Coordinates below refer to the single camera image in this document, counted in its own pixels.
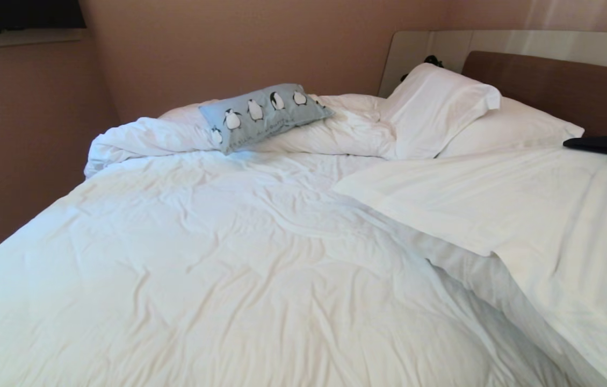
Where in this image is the flat white pillow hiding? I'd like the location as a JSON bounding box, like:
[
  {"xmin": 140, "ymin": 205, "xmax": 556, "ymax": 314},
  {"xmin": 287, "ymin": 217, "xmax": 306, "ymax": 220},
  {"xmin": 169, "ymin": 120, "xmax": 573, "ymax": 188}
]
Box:
[{"xmin": 436, "ymin": 97, "xmax": 585, "ymax": 159}]

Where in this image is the large white pillow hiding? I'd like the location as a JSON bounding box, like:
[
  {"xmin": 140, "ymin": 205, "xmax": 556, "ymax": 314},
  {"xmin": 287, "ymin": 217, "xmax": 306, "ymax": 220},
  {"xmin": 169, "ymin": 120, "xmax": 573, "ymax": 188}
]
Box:
[{"xmin": 379, "ymin": 63, "xmax": 502, "ymax": 160}]

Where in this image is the blue penguin print pillow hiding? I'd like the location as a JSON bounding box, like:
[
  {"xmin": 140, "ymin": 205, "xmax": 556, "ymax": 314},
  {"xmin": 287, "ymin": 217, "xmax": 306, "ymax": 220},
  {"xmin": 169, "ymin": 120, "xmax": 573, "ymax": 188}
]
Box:
[{"xmin": 198, "ymin": 83, "xmax": 335, "ymax": 156}]

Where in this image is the brown wooden headboard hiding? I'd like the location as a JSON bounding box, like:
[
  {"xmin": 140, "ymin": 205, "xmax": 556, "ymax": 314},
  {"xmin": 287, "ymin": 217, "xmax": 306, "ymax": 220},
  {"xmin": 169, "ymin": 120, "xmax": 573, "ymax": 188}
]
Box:
[
  {"xmin": 378, "ymin": 30, "xmax": 607, "ymax": 98},
  {"xmin": 461, "ymin": 51, "xmax": 607, "ymax": 138}
]

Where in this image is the white duvet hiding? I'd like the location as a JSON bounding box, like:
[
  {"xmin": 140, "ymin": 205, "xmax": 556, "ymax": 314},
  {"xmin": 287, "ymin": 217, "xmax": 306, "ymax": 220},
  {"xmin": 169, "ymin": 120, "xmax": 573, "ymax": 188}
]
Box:
[{"xmin": 0, "ymin": 94, "xmax": 599, "ymax": 387}]

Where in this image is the window sill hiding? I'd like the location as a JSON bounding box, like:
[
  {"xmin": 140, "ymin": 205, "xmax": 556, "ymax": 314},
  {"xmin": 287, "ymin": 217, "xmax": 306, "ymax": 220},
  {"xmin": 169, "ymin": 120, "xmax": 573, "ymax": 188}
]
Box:
[{"xmin": 0, "ymin": 28, "xmax": 91, "ymax": 53}]

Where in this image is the dark window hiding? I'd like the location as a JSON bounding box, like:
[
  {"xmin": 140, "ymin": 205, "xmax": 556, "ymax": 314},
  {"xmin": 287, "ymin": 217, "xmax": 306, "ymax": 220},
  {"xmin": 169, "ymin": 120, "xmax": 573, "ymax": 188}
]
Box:
[{"xmin": 0, "ymin": 0, "xmax": 88, "ymax": 31}]

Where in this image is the black object on wall panel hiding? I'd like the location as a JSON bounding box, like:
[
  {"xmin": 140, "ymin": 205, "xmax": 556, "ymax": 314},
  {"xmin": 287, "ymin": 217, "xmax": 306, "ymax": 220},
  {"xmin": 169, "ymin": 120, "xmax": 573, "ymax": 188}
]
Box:
[{"xmin": 401, "ymin": 55, "xmax": 445, "ymax": 82}]

